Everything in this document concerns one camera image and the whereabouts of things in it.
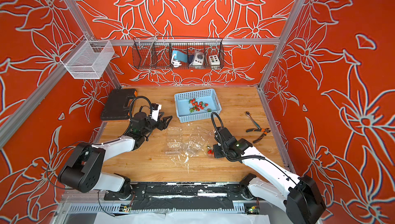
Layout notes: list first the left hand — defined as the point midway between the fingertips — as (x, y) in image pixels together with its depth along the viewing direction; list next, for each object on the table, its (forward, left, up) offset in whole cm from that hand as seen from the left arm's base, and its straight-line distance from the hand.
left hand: (168, 114), depth 87 cm
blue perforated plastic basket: (+25, -24, -11) cm, 37 cm away
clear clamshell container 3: (-12, -16, -15) cm, 25 cm away
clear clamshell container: (-10, -23, -13) cm, 28 cm away
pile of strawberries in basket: (+16, -16, -12) cm, 26 cm away
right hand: (-17, -27, -8) cm, 33 cm away
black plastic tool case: (+9, +38, -8) cm, 40 cm away
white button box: (+32, -26, +16) cm, 44 cm away
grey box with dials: (+29, -16, +19) cm, 39 cm away
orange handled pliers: (-1, -60, -12) cm, 61 cm away
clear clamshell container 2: (-10, -4, -13) cm, 17 cm away
